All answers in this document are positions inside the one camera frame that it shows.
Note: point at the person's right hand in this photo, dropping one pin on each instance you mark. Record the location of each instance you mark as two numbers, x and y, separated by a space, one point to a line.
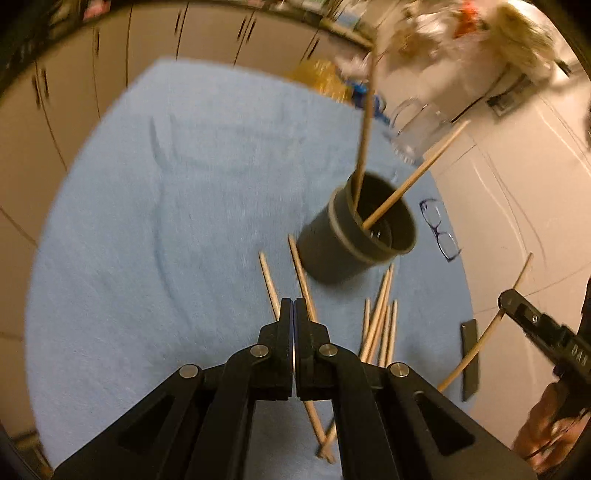
540 434

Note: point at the black smartphone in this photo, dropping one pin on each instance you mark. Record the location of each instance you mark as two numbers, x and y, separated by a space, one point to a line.
470 364

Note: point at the clear glass mug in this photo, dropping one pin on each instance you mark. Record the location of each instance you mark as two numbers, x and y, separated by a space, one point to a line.
415 134

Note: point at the blue round cloth mat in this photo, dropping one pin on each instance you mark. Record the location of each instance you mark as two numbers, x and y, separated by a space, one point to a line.
161 230

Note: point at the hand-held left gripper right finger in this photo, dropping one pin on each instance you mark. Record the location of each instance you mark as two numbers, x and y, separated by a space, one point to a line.
304 360

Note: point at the dark grey plastic cup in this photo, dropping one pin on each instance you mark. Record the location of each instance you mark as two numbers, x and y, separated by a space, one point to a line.
332 244

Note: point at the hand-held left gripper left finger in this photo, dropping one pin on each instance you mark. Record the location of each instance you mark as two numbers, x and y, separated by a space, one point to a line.
285 350

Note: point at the beige cabinets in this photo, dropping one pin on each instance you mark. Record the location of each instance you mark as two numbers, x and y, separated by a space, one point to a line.
69 78

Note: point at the purple framed eyeglasses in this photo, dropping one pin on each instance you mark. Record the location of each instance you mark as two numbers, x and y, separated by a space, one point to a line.
436 229

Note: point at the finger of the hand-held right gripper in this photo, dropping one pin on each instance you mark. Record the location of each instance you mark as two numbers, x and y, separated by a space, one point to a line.
526 314

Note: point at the blue packet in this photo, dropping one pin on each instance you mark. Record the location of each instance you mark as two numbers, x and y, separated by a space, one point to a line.
367 99

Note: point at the wooden chopstick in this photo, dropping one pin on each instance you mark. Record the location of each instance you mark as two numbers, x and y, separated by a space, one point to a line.
364 138
415 175
383 337
365 323
381 309
302 277
393 332
269 286
480 344

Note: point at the yellow plastic bag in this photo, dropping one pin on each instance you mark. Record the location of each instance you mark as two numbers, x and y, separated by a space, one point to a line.
323 78

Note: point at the beige fluffy toy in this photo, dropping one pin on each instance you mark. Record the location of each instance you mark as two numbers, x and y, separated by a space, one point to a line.
521 32

